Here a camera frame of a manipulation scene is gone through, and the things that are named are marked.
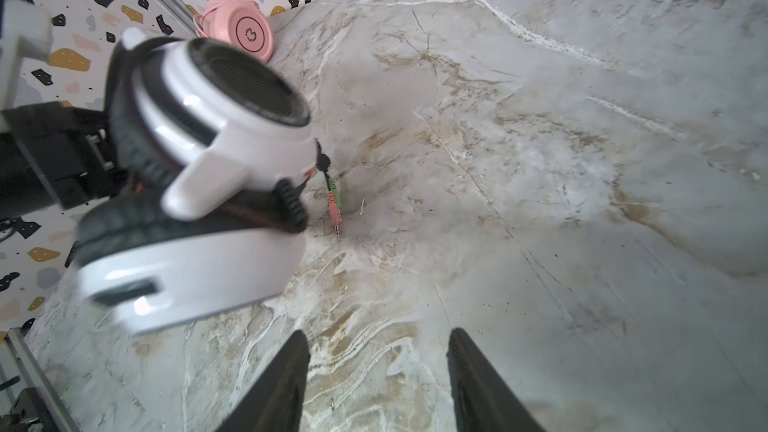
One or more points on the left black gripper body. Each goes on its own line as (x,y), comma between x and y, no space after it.
(56,155)

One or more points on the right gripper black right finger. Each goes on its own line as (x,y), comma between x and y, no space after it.
(482,401)

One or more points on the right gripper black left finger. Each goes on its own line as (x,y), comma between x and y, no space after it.
(275,400)

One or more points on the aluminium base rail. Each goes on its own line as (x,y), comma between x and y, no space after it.
(28,399)

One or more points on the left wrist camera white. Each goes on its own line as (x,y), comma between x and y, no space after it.
(26,32)

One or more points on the pink headphones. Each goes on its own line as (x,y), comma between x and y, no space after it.
(240,23)

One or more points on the white black headphones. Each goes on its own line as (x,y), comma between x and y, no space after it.
(218,149)

